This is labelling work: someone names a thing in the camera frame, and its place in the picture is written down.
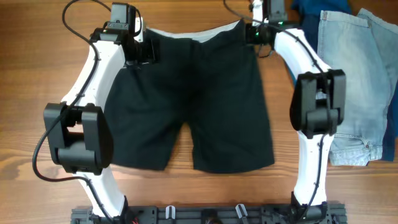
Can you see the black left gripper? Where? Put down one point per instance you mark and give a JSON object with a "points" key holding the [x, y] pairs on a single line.
{"points": [[149, 50]]}

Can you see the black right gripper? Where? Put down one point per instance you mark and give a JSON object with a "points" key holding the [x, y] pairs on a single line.
{"points": [[252, 34]]}

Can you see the black shorts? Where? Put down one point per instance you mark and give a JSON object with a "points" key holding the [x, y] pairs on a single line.
{"points": [[209, 80]]}

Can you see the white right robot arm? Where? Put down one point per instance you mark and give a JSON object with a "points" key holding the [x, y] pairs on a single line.
{"points": [[316, 110]]}

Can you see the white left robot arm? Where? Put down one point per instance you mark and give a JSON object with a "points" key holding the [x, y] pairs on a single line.
{"points": [[76, 128]]}

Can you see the dark blue garment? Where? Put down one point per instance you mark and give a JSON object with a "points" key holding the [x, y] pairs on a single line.
{"points": [[311, 25]]}

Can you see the light blue denim shorts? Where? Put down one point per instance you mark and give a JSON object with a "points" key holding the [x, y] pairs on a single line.
{"points": [[360, 84]]}

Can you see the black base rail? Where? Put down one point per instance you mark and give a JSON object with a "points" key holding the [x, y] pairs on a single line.
{"points": [[214, 214]]}

